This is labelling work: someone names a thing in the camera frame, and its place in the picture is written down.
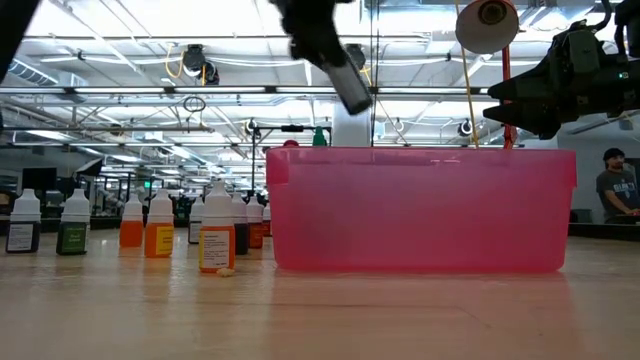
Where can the distant black rig frame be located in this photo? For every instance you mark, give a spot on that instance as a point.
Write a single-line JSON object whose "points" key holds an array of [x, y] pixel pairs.
{"points": [[292, 128]]}

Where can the red translucent plastic bin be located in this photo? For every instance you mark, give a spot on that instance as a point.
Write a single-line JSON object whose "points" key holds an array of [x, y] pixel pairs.
{"points": [[425, 215]]}

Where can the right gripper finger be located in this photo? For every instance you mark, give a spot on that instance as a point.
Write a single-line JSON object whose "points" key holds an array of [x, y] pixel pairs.
{"points": [[530, 87], [535, 119]]}

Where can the small white-capped dye bottle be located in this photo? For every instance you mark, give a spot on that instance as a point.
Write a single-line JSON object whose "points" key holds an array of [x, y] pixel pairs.
{"points": [[266, 217]]}

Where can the small black dye bottle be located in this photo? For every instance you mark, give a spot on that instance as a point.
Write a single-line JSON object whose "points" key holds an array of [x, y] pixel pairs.
{"points": [[196, 215], [24, 205], [241, 235]]}

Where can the black monitor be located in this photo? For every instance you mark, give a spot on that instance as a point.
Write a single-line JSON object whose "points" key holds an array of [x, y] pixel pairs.
{"points": [[39, 178]]}

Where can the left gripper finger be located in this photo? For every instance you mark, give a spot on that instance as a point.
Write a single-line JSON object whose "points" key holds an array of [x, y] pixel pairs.
{"points": [[315, 42]]}

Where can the person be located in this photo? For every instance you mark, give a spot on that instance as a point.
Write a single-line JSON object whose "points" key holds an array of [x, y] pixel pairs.
{"points": [[617, 187]]}

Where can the small orange yellow-label dye bottle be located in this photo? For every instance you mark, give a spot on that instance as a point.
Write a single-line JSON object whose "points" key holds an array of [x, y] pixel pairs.
{"points": [[159, 210]]}

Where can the small orange white-label dye bottle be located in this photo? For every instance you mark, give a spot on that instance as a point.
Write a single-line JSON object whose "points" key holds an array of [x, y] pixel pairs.
{"points": [[217, 210]]}

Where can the large green-capped dye bottle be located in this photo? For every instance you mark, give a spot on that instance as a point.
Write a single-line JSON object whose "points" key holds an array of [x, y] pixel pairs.
{"points": [[319, 139]]}

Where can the small cream crumb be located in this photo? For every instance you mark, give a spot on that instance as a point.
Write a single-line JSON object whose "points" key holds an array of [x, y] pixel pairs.
{"points": [[225, 272]]}

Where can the small green dye bottle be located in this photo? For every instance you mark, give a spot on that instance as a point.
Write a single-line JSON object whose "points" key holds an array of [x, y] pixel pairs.
{"points": [[75, 207]]}

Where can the black aluminium table frame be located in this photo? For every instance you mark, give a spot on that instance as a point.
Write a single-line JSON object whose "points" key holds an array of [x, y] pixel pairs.
{"points": [[600, 231]]}

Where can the red desk lamp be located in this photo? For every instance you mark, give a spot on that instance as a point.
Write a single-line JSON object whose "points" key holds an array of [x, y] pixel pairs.
{"points": [[475, 37]]}

